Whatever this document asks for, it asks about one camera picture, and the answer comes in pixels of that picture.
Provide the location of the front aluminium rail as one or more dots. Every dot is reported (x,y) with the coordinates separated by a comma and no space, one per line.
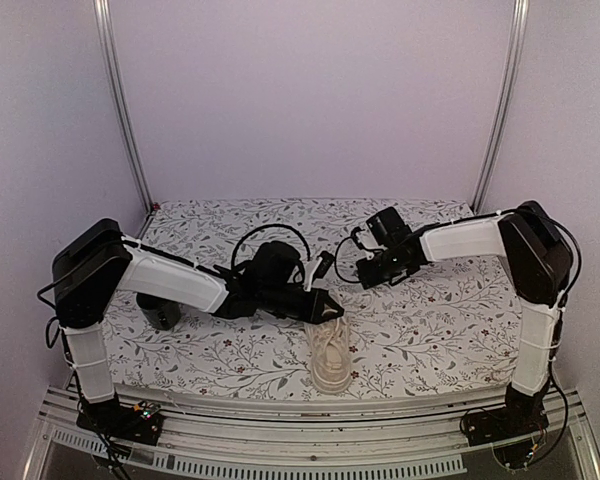
(208,437)

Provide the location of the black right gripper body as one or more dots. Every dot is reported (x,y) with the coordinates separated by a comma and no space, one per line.
(387,270)

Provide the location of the aluminium frame post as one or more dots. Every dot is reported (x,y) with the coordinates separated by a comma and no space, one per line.
(107,42)
(510,72)

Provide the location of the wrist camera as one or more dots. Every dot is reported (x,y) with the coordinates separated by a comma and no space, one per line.
(316,269)
(364,241)

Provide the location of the left aluminium frame post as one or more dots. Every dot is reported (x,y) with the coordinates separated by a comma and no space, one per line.
(107,42)

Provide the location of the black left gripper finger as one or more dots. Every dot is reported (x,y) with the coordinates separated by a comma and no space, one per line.
(326,298)
(326,312)

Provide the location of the white lace sneaker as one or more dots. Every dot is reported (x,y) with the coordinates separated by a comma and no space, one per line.
(327,355)

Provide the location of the white shoelace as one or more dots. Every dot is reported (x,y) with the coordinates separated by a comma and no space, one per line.
(330,340)

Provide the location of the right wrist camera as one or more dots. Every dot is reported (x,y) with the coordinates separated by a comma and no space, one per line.
(364,241)

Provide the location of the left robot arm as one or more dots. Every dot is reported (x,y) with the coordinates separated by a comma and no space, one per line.
(103,263)

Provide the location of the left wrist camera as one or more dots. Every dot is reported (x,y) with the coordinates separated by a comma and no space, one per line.
(316,269)

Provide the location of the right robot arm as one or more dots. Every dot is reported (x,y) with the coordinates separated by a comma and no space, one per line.
(542,259)

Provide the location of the floral patterned table mat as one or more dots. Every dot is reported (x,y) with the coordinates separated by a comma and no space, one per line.
(453,326)

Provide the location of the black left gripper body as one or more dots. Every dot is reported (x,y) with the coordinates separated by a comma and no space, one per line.
(274,300)

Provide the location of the right aluminium frame post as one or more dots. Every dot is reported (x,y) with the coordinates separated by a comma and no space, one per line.
(510,72)

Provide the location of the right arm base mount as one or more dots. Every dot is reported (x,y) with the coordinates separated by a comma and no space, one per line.
(521,415)

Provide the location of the dark green cup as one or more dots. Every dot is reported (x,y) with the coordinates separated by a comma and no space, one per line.
(161,314)

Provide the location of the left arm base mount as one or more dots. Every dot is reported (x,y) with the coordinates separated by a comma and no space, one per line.
(141,423)

